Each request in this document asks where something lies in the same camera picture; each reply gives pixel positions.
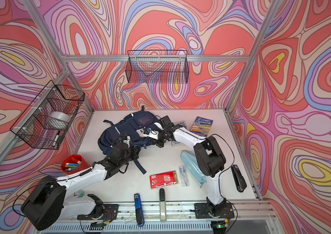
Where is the clear pen pack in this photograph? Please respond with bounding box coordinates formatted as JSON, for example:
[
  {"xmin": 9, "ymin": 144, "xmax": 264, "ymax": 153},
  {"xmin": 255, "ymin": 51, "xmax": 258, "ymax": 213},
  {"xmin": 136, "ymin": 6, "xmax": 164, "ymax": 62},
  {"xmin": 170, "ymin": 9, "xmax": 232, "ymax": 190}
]
[{"xmin": 179, "ymin": 165, "xmax": 189, "ymax": 187}]

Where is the white tape roll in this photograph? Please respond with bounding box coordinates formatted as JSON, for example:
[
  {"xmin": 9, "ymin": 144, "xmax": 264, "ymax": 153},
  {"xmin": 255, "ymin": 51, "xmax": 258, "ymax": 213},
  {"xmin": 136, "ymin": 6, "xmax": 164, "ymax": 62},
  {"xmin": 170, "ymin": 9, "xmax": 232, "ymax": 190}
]
[{"xmin": 47, "ymin": 111, "xmax": 71, "ymax": 130}]

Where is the blue treehouse book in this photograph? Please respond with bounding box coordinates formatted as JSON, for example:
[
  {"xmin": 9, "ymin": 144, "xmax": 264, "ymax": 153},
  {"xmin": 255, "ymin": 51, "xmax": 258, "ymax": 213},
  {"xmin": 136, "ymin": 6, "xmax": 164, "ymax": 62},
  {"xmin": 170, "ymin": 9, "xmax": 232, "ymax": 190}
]
[{"xmin": 190, "ymin": 117, "xmax": 213, "ymax": 137}]

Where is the back wire basket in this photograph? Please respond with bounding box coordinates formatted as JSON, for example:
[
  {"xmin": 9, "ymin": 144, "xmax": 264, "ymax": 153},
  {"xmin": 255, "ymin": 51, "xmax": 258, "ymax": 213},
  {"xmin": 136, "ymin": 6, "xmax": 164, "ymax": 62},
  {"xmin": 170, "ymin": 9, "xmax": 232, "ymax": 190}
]
[{"xmin": 125, "ymin": 49, "xmax": 189, "ymax": 84}]

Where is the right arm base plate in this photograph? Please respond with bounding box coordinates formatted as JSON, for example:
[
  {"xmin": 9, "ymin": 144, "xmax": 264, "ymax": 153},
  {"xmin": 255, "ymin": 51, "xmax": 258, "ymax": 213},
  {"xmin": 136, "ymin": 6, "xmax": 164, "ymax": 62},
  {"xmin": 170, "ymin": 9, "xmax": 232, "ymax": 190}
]
[{"xmin": 193, "ymin": 201, "xmax": 235, "ymax": 220}]

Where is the grey treehouse book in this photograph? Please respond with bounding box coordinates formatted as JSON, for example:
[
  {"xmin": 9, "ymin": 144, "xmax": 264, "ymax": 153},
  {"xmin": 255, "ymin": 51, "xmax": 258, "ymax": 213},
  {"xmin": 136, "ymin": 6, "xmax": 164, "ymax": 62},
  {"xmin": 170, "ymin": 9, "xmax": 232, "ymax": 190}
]
[{"xmin": 171, "ymin": 121, "xmax": 187, "ymax": 147}]

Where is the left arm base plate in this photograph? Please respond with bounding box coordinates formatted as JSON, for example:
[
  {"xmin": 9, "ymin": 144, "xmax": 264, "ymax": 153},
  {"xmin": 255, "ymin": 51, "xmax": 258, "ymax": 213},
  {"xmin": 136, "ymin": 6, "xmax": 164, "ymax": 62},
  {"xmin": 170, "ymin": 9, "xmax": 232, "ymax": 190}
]
[{"xmin": 77, "ymin": 204, "xmax": 119, "ymax": 221}]

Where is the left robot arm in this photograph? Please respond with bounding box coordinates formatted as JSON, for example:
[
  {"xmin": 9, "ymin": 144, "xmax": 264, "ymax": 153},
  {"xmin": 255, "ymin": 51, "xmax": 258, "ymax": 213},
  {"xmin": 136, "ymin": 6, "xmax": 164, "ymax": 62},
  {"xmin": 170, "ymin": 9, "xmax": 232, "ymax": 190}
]
[{"xmin": 20, "ymin": 134, "xmax": 141, "ymax": 231}]

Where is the marker in basket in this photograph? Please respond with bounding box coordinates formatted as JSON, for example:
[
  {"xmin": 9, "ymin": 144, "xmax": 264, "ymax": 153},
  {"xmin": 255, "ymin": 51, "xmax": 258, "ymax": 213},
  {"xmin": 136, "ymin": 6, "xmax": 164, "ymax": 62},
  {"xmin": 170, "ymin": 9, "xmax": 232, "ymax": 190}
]
[{"xmin": 52, "ymin": 131, "xmax": 61, "ymax": 147}]

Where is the red packet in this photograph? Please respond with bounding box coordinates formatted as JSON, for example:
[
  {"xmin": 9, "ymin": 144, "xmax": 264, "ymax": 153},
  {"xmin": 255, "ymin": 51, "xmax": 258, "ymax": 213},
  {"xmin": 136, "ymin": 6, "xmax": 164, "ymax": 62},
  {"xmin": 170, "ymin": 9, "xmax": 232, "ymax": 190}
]
[{"xmin": 150, "ymin": 171, "xmax": 179, "ymax": 189}]

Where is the navy blue backpack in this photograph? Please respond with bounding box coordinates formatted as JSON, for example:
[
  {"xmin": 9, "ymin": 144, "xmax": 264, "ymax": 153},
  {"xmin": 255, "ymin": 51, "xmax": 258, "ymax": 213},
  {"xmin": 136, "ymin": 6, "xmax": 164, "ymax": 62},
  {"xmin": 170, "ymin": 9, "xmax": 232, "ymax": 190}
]
[{"xmin": 98, "ymin": 108, "xmax": 159, "ymax": 174}]

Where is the black beige stapler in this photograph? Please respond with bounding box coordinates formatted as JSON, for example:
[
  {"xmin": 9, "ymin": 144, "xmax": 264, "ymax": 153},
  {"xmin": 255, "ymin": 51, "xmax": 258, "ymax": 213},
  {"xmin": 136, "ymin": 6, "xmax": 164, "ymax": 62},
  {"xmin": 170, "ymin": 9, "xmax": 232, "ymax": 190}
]
[{"xmin": 159, "ymin": 188, "xmax": 166, "ymax": 222}]

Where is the wire basket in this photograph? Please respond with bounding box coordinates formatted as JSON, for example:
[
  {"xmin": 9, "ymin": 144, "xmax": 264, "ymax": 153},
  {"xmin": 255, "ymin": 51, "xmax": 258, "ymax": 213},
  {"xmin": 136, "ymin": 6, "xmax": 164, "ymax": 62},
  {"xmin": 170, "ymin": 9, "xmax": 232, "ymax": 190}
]
[
  {"xmin": 125, "ymin": 49, "xmax": 189, "ymax": 84},
  {"xmin": 10, "ymin": 81, "xmax": 85, "ymax": 150}
]

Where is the blue stapler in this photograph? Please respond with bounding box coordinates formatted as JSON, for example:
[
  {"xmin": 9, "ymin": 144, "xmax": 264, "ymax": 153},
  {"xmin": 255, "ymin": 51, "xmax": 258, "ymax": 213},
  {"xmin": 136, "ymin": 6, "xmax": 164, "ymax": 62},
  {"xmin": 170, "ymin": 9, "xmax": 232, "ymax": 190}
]
[{"xmin": 134, "ymin": 193, "xmax": 145, "ymax": 227}]

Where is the red cup with markers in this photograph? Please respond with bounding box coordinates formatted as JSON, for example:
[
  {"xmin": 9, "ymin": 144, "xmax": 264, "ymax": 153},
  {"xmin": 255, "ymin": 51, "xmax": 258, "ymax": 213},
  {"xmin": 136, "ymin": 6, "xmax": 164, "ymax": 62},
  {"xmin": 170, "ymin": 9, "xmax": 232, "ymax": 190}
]
[{"xmin": 61, "ymin": 155, "xmax": 91, "ymax": 175}]

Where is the light blue pencil case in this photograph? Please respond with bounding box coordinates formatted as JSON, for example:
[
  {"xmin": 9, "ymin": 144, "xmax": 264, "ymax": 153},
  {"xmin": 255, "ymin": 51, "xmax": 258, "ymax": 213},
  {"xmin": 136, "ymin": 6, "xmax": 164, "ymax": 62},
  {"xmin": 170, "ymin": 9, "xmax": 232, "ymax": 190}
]
[{"xmin": 180, "ymin": 151, "xmax": 206, "ymax": 187}]

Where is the left wire basket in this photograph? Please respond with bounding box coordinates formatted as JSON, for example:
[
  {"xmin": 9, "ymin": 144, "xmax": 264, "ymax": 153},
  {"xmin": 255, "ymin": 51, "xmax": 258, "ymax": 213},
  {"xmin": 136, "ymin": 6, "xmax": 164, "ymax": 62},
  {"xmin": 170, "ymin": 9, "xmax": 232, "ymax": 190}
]
[{"xmin": 10, "ymin": 81, "xmax": 85, "ymax": 150}]

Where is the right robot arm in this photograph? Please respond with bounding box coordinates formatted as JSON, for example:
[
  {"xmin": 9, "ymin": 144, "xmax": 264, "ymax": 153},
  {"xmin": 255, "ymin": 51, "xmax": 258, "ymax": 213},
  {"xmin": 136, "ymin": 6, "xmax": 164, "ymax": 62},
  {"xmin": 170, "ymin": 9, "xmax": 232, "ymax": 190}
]
[{"xmin": 143, "ymin": 116, "xmax": 227, "ymax": 207}]

